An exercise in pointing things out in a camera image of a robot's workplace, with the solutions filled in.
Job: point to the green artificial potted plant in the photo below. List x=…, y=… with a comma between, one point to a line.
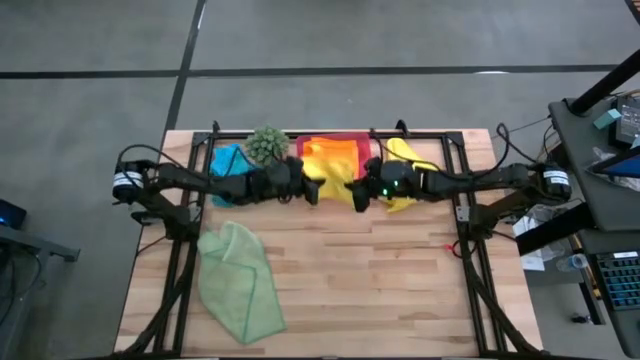
x=266, y=145

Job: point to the clear plastic bottle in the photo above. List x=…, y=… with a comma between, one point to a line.
x=575, y=262

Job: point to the pink plastic bin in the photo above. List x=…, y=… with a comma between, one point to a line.
x=364, y=145

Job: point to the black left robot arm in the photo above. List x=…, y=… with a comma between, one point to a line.
x=200, y=180

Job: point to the green microfiber towel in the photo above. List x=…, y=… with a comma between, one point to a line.
x=240, y=290

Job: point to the orange microfiber towel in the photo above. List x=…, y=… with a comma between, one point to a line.
x=330, y=146

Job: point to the black tablet device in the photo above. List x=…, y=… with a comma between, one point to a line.
x=629, y=125

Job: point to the black side desk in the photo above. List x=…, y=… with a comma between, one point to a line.
x=575, y=150

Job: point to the blue-keyed keyboard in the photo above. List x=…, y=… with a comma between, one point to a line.
x=620, y=282

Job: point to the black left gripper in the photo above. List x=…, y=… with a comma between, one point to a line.
x=285, y=180

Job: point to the grey metal desk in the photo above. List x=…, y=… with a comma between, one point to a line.
x=30, y=240

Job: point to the white crumpled paper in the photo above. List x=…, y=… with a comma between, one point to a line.
x=525, y=225

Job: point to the laptop with blue screen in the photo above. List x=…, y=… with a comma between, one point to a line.
x=625, y=167

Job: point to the black device with blue light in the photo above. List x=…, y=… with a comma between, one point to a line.
x=12, y=215

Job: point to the teal block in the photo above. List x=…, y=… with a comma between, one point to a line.
x=606, y=119

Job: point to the blue microfiber towel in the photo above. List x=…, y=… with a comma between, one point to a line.
x=227, y=160

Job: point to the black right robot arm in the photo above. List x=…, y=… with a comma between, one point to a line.
x=475, y=180

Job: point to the black aluminium table frame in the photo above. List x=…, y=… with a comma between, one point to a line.
x=455, y=137

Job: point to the yellow microfiber towel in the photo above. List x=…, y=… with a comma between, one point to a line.
x=332, y=175
x=402, y=150

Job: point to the black keyboard desk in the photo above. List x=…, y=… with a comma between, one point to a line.
x=600, y=240

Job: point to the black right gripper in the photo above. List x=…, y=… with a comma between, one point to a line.
x=395, y=180

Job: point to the black slanted pole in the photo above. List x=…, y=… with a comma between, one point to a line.
x=600, y=87

